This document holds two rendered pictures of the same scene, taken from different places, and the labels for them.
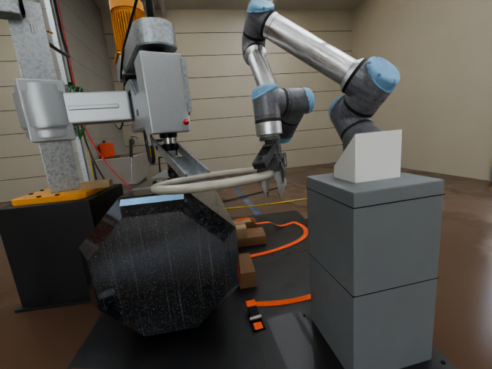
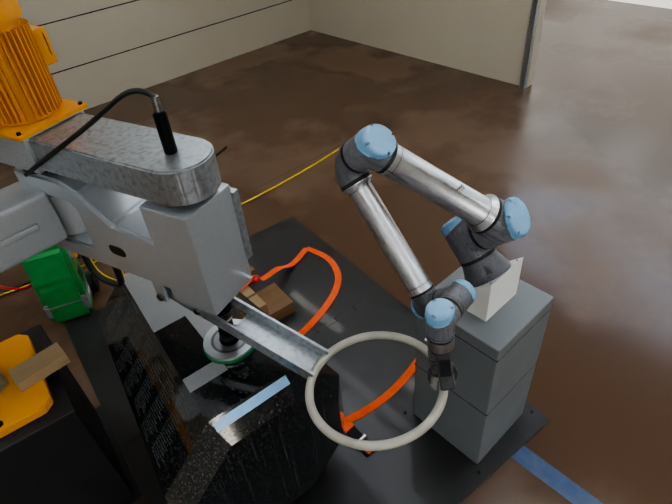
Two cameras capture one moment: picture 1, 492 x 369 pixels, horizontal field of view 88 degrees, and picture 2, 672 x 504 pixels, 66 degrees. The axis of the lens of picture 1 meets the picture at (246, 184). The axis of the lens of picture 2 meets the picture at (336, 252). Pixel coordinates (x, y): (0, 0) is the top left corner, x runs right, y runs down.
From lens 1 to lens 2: 1.49 m
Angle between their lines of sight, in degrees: 37
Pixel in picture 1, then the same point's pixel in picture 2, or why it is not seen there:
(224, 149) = not seen: hidden behind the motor
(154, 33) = (203, 186)
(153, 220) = (266, 427)
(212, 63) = not seen: outside the picture
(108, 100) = (16, 225)
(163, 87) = (219, 248)
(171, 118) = (232, 280)
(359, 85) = (495, 235)
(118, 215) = (223, 444)
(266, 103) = (448, 331)
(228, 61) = not seen: outside the picture
